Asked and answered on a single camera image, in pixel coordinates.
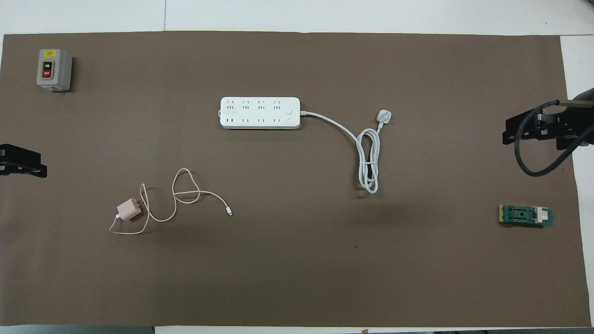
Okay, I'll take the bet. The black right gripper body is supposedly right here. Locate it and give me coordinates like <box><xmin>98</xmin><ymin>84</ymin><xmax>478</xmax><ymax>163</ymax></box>
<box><xmin>555</xmin><ymin>108</ymin><xmax>594</xmax><ymax>150</ymax></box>

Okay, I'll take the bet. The pink charger adapter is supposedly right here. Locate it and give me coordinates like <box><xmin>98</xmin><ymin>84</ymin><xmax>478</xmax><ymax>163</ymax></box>
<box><xmin>116</xmin><ymin>198</ymin><xmax>142</xmax><ymax>222</ymax></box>

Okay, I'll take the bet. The pink charging cable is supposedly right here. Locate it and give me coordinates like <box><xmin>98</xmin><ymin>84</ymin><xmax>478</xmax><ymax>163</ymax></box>
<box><xmin>109</xmin><ymin>168</ymin><xmax>233</xmax><ymax>235</ymax></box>

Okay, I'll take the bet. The green circuit board module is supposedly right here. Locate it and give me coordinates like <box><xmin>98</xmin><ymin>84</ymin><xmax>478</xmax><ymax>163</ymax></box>
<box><xmin>499</xmin><ymin>204</ymin><xmax>554</xmax><ymax>228</ymax></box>

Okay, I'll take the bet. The brown table mat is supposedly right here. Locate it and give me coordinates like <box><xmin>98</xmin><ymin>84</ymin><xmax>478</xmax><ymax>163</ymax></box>
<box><xmin>0</xmin><ymin>31</ymin><xmax>592</xmax><ymax>328</ymax></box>

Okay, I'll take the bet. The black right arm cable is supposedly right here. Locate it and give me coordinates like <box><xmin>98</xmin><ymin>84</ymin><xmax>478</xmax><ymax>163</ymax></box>
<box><xmin>513</xmin><ymin>100</ymin><xmax>594</xmax><ymax>177</ymax></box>

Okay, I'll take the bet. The grey on-off switch box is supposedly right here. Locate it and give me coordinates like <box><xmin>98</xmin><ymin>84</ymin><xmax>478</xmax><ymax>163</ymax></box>
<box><xmin>37</xmin><ymin>49</ymin><xmax>73</xmax><ymax>92</ymax></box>

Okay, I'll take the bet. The white power cord with plug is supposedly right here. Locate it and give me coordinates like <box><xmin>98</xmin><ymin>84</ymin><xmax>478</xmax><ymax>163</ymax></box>
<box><xmin>300</xmin><ymin>109</ymin><xmax>393</xmax><ymax>194</ymax></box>

